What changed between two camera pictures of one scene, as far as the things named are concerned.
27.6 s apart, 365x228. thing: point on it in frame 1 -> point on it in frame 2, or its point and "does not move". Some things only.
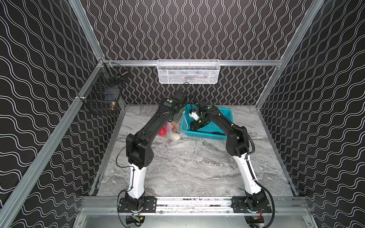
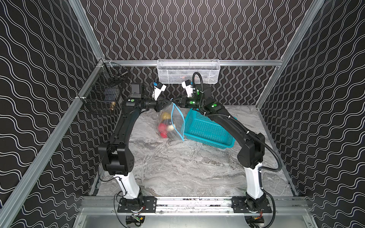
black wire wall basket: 102,94 does not move
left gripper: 177,114 -> 158,104
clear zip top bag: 174,130 does not move
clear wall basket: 188,71 does not move
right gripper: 198,124 -> 182,102
